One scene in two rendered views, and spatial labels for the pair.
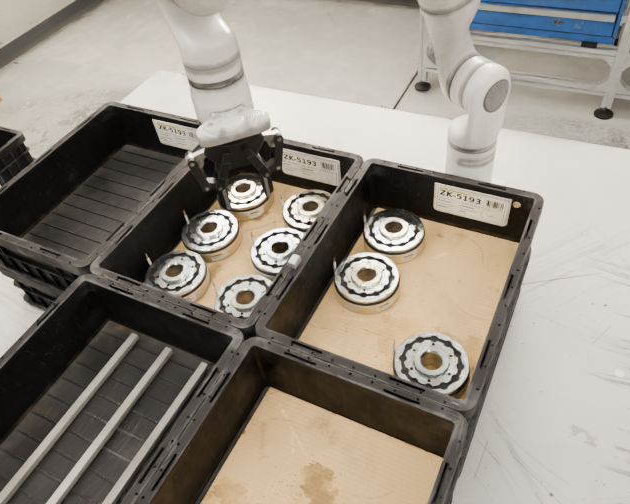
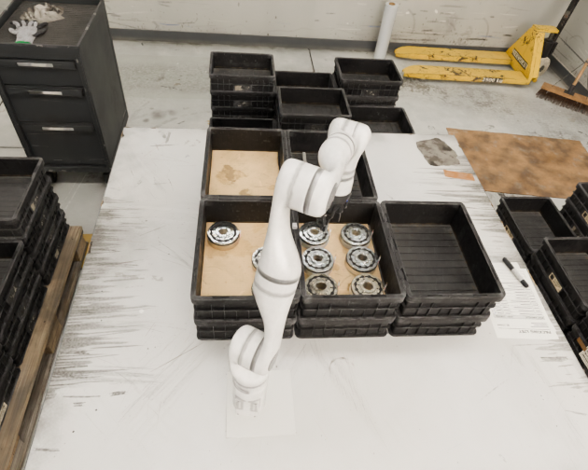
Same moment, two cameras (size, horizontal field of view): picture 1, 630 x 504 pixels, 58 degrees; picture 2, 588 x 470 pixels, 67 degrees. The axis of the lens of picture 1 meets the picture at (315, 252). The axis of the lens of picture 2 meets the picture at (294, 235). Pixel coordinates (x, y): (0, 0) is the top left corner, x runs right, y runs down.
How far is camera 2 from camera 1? 1.47 m
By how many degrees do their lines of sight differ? 79
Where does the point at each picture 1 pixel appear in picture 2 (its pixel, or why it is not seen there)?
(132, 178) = (448, 287)
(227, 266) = (341, 254)
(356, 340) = (259, 241)
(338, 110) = not seen: outside the picture
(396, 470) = not seen: hidden behind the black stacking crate
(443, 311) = (228, 265)
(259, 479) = (266, 192)
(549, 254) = (183, 375)
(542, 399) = (176, 286)
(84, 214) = (443, 257)
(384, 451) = not seen: hidden behind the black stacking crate
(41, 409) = (357, 186)
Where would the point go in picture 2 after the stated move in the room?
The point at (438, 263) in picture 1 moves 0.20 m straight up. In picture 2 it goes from (239, 288) to (239, 244)
